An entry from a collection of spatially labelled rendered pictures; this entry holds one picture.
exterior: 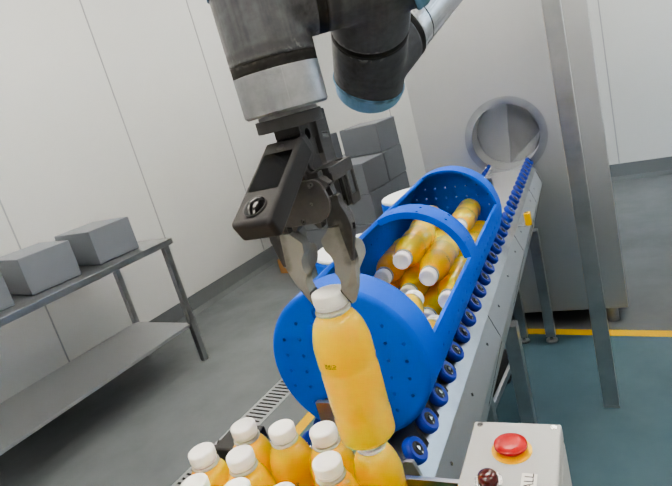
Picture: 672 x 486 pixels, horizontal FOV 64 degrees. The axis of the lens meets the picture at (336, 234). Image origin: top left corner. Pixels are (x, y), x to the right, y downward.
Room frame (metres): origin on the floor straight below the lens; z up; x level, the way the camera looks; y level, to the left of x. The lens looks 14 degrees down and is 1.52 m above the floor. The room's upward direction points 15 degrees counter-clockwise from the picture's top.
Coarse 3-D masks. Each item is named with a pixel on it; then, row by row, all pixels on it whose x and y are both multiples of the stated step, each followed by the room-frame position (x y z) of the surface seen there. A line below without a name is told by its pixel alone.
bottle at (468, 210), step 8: (464, 200) 1.53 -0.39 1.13; (472, 200) 1.52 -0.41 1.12; (456, 208) 1.48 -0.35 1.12; (464, 208) 1.44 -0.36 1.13; (472, 208) 1.46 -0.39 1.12; (480, 208) 1.52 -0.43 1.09; (456, 216) 1.41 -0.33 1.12; (464, 216) 1.41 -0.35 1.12; (472, 216) 1.42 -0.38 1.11; (472, 224) 1.41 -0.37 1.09
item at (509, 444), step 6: (498, 438) 0.52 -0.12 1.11; (504, 438) 0.52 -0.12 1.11; (510, 438) 0.51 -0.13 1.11; (516, 438) 0.51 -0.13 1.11; (522, 438) 0.51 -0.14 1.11; (498, 444) 0.51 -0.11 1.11; (504, 444) 0.51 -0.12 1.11; (510, 444) 0.50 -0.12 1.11; (516, 444) 0.50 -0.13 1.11; (522, 444) 0.50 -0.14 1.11; (498, 450) 0.50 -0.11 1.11; (504, 450) 0.50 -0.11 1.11; (510, 450) 0.50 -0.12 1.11; (516, 450) 0.49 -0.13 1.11; (522, 450) 0.49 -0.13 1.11
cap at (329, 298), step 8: (320, 288) 0.57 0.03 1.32; (328, 288) 0.57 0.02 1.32; (336, 288) 0.56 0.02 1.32; (312, 296) 0.56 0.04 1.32; (320, 296) 0.55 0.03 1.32; (328, 296) 0.54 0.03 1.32; (336, 296) 0.54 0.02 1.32; (344, 296) 0.55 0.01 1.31; (320, 304) 0.54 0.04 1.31; (328, 304) 0.54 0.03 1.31; (336, 304) 0.54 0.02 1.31; (344, 304) 0.55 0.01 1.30; (320, 312) 0.55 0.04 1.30; (328, 312) 0.54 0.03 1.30
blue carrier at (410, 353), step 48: (432, 192) 1.60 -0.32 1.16; (480, 192) 1.53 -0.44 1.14; (384, 240) 1.41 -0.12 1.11; (480, 240) 1.20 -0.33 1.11; (384, 288) 0.81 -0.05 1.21; (288, 336) 0.86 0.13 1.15; (384, 336) 0.77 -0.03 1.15; (432, 336) 0.79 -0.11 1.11; (288, 384) 0.87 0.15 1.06; (432, 384) 0.77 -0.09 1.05
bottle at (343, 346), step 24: (336, 312) 0.54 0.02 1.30; (312, 336) 0.56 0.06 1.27; (336, 336) 0.53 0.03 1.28; (360, 336) 0.54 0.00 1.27; (336, 360) 0.53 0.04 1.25; (360, 360) 0.53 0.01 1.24; (336, 384) 0.53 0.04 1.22; (360, 384) 0.53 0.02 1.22; (384, 384) 0.55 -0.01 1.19; (336, 408) 0.54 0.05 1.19; (360, 408) 0.53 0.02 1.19; (384, 408) 0.54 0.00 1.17; (360, 432) 0.53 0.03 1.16; (384, 432) 0.53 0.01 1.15
